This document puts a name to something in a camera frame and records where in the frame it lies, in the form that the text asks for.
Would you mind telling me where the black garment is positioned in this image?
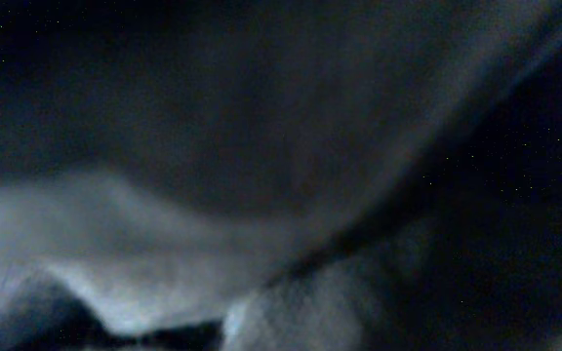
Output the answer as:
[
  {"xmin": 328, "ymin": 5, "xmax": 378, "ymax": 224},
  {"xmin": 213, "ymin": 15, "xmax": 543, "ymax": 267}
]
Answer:
[{"xmin": 0, "ymin": 1, "xmax": 562, "ymax": 350}]

